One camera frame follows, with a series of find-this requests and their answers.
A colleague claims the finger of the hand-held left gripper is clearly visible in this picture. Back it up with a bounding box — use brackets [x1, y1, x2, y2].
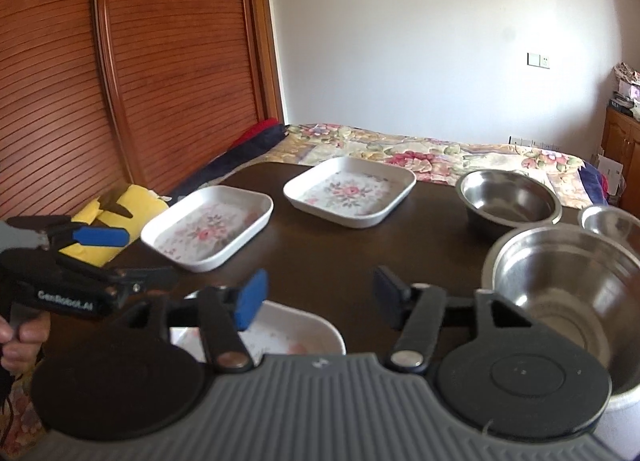
[54, 257, 180, 303]
[7, 215, 131, 253]

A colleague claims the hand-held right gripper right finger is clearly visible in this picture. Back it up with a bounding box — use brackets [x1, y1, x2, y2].
[373, 265, 538, 375]

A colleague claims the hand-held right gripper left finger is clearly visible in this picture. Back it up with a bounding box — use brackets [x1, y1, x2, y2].
[117, 268, 269, 375]

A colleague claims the white floral square plate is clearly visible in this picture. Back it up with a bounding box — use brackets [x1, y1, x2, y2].
[141, 186, 274, 273]
[283, 157, 417, 230]
[170, 298, 347, 363]

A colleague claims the large steel bowl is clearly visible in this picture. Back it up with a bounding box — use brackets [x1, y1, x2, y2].
[481, 225, 640, 460]

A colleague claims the small steel bowl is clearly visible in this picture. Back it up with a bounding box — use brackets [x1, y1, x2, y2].
[578, 205, 640, 253]

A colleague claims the person's left hand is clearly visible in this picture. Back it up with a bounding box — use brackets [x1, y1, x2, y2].
[0, 313, 52, 377]

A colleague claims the medium steel bowl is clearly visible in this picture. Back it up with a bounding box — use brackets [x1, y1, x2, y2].
[455, 169, 564, 242]

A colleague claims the floral blanket with navy border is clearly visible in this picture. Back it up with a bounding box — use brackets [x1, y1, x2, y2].
[165, 121, 611, 209]

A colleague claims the red cloth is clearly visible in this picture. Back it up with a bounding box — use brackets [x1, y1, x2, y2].
[227, 117, 279, 152]

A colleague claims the wooden louvered wardrobe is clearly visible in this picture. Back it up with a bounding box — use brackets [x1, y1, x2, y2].
[0, 0, 287, 222]

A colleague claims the white cardboard box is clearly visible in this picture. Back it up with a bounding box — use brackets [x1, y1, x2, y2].
[595, 153, 626, 192]

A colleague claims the wooden cabinet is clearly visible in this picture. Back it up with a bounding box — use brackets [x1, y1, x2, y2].
[600, 106, 640, 220]

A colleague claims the black cable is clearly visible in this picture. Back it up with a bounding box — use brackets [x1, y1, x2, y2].
[0, 358, 18, 442]

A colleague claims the row of wall sockets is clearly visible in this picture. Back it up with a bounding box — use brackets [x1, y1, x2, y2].
[508, 136, 562, 151]

